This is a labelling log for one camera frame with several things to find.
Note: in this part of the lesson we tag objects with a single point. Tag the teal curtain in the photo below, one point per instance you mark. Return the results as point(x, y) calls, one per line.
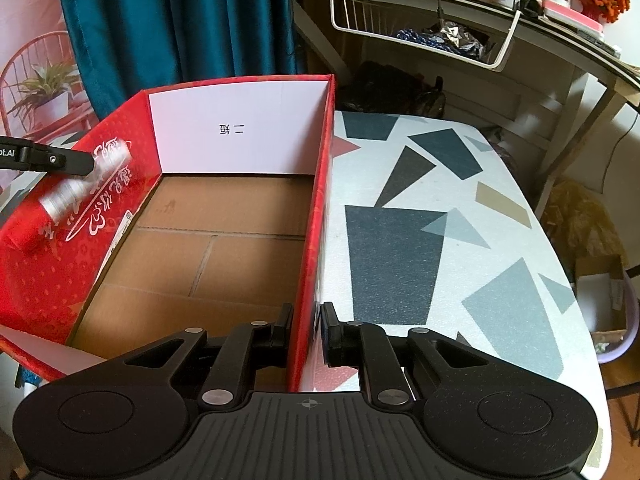
point(175, 25)

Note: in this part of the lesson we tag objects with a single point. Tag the geometric patterned table cover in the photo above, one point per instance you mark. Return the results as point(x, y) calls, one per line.
point(400, 260)

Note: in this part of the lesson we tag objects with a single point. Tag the silver metallic tube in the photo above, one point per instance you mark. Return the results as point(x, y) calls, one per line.
point(65, 200)

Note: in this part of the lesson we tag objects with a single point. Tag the pink wall poster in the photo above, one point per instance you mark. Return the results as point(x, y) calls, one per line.
point(40, 85)

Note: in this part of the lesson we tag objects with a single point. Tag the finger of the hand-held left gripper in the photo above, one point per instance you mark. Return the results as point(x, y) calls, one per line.
point(60, 160)

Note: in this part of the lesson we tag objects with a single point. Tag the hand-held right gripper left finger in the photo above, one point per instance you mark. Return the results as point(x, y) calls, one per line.
point(281, 335)

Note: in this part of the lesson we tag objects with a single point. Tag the yellow plastic bag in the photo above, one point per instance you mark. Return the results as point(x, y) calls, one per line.
point(580, 230)

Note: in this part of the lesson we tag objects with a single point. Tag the small cardboard box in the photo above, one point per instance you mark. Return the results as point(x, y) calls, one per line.
point(602, 300)

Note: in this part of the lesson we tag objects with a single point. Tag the red cardboard box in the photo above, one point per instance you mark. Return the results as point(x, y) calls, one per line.
point(225, 270)

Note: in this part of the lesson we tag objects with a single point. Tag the small black device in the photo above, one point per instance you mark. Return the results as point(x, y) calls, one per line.
point(530, 7)

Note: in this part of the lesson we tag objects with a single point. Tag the crumpled silver foil packet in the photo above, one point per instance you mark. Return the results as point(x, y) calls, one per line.
point(460, 40)

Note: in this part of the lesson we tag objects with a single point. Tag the purple plastic basin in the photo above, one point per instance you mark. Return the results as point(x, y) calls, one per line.
point(620, 350)

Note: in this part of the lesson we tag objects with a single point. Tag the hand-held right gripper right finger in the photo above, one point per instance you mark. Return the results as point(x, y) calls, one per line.
point(326, 332)

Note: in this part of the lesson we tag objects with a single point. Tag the pink flat box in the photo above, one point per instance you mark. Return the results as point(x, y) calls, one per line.
point(572, 16)

